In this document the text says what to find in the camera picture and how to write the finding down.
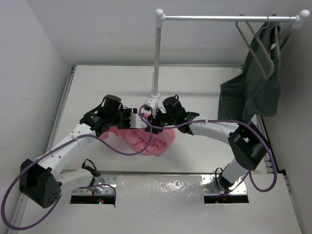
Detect white clothes rack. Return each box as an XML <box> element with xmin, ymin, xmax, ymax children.
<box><xmin>151</xmin><ymin>9</ymin><xmax>310</xmax><ymax>99</ymax></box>

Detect beige hanger with green shirt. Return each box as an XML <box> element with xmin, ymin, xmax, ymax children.
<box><xmin>268</xmin><ymin>22</ymin><xmax>281</xmax><ymax>60</ymax></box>

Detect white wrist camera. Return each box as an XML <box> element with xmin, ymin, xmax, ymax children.
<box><xmin>130</xmin><ymin>108</ymin><xmax>147</xmax><ymax>129</ymax></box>
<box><xmin>144</xmin><ymin>97</ymin><xmax>158</xmax><ymax>116</ymax></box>

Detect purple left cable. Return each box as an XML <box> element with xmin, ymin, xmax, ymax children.
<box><xmin>0</xmin><ymin>104</ymin><xmax>153</xmax><ymax>231</ymax></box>

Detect purple cable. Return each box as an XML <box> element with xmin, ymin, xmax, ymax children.
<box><xmin>0</xmin><ymin>104</ymin><xmax>153</xmax><ymax>231</ymax></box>
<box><xmin>138</xmin><ymin>104</ymin><xmax>278</xmax><ymax>193</ymax></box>

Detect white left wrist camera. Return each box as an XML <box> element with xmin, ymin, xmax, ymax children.
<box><xmin>130</xmin><ymin>108</ymin><xmax>147</xmax><ymax>129</ymax></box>

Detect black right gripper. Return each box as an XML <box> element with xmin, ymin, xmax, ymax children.
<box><xmin>146</xmin><ymin>107</ymin><xmax>177</xmax><ymax>134</ymax></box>

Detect pink t shirt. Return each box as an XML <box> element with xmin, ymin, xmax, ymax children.
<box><xmin>101</xmin><ymin>111</ymin><xmax>176</xmax><ymax>157</ymax></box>

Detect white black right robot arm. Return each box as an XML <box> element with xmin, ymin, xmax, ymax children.
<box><xmin>143</xmin><ymin>95</ymin><xmax>270</xmax><ymax>191</ymax></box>

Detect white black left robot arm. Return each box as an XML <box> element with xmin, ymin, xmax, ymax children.
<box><xmin>19</xmin><ymin>95</ymin><xmax>137</xmax><ymax>208</ymax></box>

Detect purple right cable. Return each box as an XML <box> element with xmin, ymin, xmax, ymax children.
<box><xmin>138</xmin><ymin>104</ymin><xmax>278</xmax><ymax>193</ymax></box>

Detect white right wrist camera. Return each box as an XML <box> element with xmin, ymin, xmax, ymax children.
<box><xmin>144</xmin><ymin>97</ymin><xmax>158</xmax><ymax>116</ymax></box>

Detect dark green t shirt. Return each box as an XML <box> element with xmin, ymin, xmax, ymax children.
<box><xmin>218</xmin><ymin>21</ymin><xmax>281</xmax><ymax>122</ymax></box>

